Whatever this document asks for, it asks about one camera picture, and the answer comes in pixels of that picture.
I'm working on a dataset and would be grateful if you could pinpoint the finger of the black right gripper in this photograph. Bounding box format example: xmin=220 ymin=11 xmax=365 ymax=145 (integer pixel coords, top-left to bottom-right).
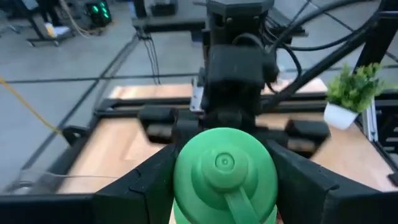
xmin=138 ymin=106 xmax=178 ymax=124
xmin=285 ymin=119 xmax=331 ymax=141

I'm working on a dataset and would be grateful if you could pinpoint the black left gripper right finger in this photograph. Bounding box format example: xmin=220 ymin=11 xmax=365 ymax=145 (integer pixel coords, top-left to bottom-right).
xmin=266 ymin=140 xmax=398 ymax=224

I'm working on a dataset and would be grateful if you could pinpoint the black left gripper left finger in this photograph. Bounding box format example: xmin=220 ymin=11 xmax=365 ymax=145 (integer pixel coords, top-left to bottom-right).
xmin=93 ymin=144 xmax=180 ymax=224

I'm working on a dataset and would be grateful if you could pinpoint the green plastic water bottle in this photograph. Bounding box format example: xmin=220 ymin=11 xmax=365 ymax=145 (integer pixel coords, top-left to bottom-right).
xmin=172 ymin=127 xmax=279 ymax=224

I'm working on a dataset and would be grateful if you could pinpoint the green plant in white pot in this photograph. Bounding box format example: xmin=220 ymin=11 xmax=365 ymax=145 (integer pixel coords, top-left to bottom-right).
xmin=322 ymin=62 xmax=387 ymax=131

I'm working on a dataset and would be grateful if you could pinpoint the black table clamp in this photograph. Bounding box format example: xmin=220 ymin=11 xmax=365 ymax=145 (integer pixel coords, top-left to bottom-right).
xmin=61 ymin=125 xmax=91 ymax=146

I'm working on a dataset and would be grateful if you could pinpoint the black equipment cart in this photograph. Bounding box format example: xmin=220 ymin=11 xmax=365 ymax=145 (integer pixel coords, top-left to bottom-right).
xmin=132 ymin=0 xmax=307 ymax=35

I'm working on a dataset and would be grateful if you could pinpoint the black box with green lights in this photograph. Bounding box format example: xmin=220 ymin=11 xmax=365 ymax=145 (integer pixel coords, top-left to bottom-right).
xmin=83 ymin=0 xmax=113 ymax=28

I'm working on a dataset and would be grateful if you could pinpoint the person's foot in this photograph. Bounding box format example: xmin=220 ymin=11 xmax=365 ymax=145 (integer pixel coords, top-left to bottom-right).
xmin=43 ymin=21 xmax=72 ymax=39

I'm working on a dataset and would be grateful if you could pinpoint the silver mounting bracket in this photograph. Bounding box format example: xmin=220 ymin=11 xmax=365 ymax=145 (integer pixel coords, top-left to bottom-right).
xmin=189 ymin=78 xmax=205 ymax=113

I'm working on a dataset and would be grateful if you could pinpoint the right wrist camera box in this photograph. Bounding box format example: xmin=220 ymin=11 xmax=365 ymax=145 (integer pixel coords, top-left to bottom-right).
xmin=205 ymin=45 xmax=279 ymax=91

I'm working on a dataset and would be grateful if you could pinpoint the black floor cable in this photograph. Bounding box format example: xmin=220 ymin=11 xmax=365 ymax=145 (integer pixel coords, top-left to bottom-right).
xmin=136 ymin=29 xmax=162 ymax=85

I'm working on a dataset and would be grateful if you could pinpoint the silver frame strip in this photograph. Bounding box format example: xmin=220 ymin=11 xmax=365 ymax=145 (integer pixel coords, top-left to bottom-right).
xmin=360 ymin=98 xmax=380 ymax=142

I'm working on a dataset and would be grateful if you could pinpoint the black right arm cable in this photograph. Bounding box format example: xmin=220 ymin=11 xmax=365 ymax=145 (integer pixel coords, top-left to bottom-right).
xmin=264 ymin=0 xmax=388 ymax=94

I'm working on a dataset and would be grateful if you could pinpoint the yellow hanging cable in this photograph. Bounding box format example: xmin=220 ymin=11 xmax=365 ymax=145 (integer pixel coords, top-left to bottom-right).
xmin=0 ymin=76 xmax=62 ymax=135

